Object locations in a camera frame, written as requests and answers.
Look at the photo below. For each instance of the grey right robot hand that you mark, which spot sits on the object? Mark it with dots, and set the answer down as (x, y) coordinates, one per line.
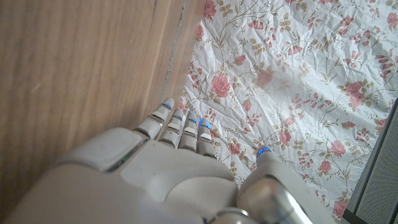
(155, 180)

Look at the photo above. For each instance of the floral backdrop cloth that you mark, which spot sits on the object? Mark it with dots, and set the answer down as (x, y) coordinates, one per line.
(295, 93)

